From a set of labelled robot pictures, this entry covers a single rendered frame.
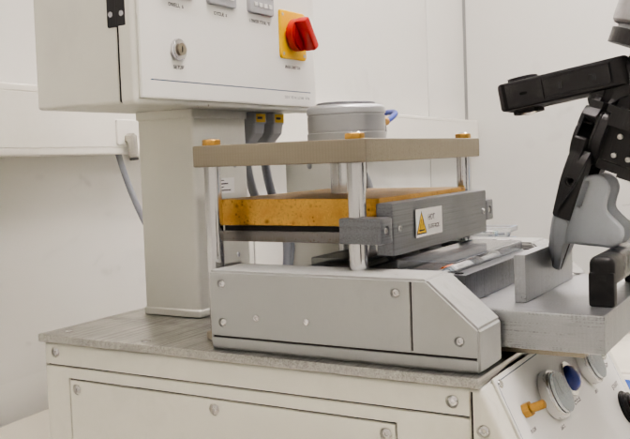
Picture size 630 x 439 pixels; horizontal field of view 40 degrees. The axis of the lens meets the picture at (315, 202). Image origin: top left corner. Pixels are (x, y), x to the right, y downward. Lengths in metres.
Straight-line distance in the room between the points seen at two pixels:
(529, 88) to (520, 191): 2.54
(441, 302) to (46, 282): 0.79
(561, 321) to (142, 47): 0.44
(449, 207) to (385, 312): 0.19
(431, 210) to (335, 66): 1.47
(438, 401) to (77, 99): 0.44
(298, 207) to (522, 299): 0.21
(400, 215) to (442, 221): 0.09
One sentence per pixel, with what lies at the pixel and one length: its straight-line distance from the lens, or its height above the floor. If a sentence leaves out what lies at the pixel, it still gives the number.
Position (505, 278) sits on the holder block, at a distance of 0.83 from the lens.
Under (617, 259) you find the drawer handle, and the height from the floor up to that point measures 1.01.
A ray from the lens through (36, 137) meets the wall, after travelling 1.26.
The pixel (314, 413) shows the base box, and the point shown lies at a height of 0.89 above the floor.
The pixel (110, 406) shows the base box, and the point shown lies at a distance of 0.88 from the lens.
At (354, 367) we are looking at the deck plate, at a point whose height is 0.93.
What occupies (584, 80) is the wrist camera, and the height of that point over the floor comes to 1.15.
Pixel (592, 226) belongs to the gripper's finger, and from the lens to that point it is 0.78.
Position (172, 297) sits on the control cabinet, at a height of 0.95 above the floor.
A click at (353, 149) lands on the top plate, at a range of 0.73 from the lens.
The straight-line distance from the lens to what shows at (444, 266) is 0.74.
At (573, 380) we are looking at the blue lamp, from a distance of 0.82.
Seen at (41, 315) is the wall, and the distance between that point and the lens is 1.35.
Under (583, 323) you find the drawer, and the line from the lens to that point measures 0.70.
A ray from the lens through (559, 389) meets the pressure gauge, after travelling 0.76.
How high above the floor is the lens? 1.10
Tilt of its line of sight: 3 degrees down
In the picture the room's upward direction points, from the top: 2 degrees counter-clockwise
